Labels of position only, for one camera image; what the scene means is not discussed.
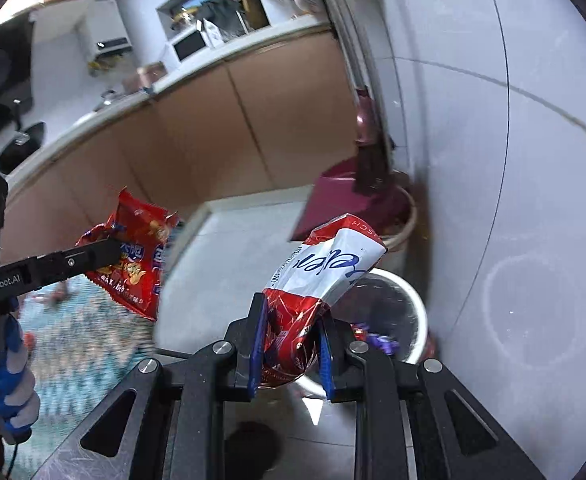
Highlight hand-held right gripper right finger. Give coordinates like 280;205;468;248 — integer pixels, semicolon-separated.
315;317;548;480

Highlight person's left hand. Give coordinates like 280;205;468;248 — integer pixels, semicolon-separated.
0;299;42;444

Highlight black wok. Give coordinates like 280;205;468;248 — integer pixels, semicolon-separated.
0;120;47;176

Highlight white trash bin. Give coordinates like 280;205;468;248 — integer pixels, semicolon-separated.
268;267;430;402

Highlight red chips snack packet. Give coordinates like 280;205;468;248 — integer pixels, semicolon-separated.
76;187;181;323

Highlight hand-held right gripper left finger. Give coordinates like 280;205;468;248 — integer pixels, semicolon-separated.
30;292;271;480

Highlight brown kitchen cabinets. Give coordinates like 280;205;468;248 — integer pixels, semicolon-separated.
3;30;364;262

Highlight white microwave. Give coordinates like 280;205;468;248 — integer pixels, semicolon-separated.
165;22;212;69

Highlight maroon dustpan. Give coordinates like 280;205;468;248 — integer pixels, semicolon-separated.
290;157;409;244

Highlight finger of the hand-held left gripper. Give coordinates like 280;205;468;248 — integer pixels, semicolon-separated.
36;237;124;282

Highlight maroon broom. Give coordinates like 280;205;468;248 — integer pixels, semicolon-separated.
353;87;397;195

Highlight cream bin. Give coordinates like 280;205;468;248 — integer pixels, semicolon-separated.
373;170;419;254

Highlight red and white snack packet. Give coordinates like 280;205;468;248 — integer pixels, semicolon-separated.
260;212;389;389

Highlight zigzag woven blanket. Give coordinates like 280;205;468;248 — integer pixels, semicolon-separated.
3;275;160;480

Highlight white water heater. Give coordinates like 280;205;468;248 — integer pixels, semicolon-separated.
78;0;134;64

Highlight purple wrapper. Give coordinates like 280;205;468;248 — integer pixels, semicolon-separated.
368;332;400;357

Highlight copper pot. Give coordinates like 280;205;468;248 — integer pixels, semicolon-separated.
133;61;169;89

